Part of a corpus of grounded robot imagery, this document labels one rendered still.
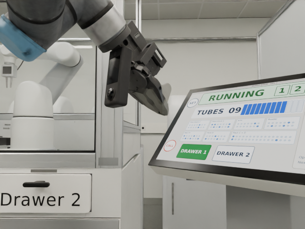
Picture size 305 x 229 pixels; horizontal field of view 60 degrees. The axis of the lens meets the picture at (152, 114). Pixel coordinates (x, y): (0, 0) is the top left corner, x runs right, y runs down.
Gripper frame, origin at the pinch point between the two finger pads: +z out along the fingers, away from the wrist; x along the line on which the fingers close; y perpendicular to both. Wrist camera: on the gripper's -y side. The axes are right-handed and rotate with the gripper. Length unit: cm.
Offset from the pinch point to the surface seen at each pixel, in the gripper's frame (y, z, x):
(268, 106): 14.9, 14.9, -15.7
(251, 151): 1.3, 14.8, -15.0
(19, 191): -27, 1, 43
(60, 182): -19.3, 6.2, 34.0
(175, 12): 286, 76, 201
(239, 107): 15.5, 14.9, -8.0
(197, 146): 2.1, 14.8, -0.4
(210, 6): 300, 93, 155
